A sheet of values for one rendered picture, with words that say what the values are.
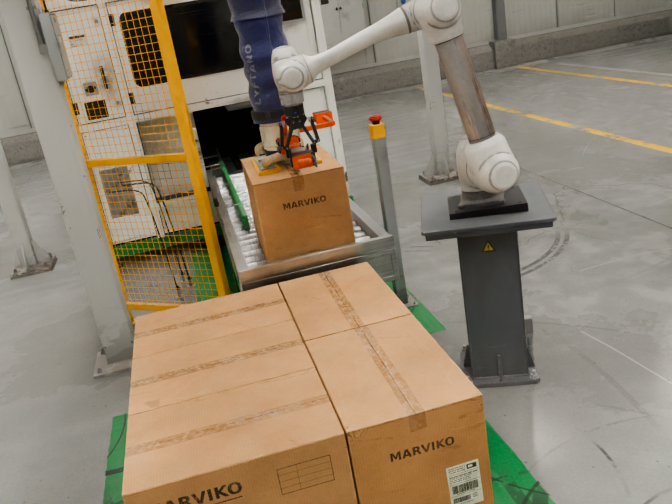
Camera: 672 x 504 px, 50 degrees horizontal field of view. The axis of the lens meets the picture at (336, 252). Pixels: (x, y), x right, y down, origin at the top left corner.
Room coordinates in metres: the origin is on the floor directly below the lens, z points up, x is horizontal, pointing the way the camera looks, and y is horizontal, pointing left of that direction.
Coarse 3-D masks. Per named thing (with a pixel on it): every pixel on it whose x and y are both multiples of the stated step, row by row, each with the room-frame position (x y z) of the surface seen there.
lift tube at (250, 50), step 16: (272, 16) 3.20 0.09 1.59; (240, 32) 3.22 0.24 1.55; (256, 32) 3.19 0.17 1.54; (272, 32) 3.20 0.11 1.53; (240, 48) 3.25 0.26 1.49; (256, 48) 3.19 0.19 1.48; (272, 48) 3.19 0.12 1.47; (256, 64) 3.19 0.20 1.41; (256, 80) 3.19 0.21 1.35; (272, 80) 3.18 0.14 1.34; (256, 96) 3.21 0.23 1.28; (272, 96) 3.18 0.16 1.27
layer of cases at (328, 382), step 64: (192, 320) 2.58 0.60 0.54; (256, 320) 2.48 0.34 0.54; (320, 320) 2.38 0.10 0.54; (384, 320) 2.29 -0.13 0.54; (192, 384) 2.06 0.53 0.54; (256, 384) 1.99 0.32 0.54; (320, 384) 1.92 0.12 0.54; (384, 384) 1.86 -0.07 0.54; (448, 384) 1.80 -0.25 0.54; (128, 448) 1.75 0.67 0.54; (192, 448) 1.70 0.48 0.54; (256, 448) 1.65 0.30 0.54; (320, 448) 1.64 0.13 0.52; (384, 448) 1.67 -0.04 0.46; (448, 448) 1.70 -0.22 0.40
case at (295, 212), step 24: (288, 168) 3.15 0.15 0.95; (312, 168) 3.07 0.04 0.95; (336, 168) 3.01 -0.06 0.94; (264, 192) 2.96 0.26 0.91; (288, 192) 2.98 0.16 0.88; (312, 192) 2.99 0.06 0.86; (336, 192) 3.01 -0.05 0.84; (264, 216) 2.96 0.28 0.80; (288, 216) 2.97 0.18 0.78; (312, 216) 2.99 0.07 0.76; (336, 216) 3.01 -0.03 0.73; (264, 240) 2.96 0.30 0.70; (288, 240) 2.97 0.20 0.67; (312, 240) 2.99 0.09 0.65; (336, 240) 3.00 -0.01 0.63
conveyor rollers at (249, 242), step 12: (240, 180) 4.89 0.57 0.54; (228, 192) 4.60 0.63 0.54; (240, 192) 4.53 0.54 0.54; (228, 204) 4.25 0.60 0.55; (252, 216) 3.91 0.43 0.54; (240, 228) 3.72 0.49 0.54; (252, 228) 3.66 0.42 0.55; (360, 228) 3.37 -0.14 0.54; (240, 240) 3.53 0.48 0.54; (252, 240) 3.46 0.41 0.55; (360, 240) 3.18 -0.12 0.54; (252, 252) 3.28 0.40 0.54; (252, 264) 3.10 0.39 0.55
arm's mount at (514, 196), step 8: (512, 192) 2.79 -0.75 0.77; (520, 192) 2.77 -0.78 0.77; (448, 200) 2.87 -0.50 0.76; (456, 200) 2.84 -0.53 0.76; (512, 200) 2.67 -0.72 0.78; (520, 200) 2.64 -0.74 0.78; (456, 208) 2.71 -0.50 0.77; (472, 208) 2.66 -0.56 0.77; (480, 208) 2.64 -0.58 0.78; (488, 208) 2.62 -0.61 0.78; (496, 208) 2.61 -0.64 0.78; (504, 208) 2.61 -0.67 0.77; (512, 208) 2.60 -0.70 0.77; (520, 208) 2.60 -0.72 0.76; (456, 216) 2.64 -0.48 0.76; (464, 216) 2.63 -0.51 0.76; (472, 216) 2.63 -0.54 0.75; (480, 216) 2.62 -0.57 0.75
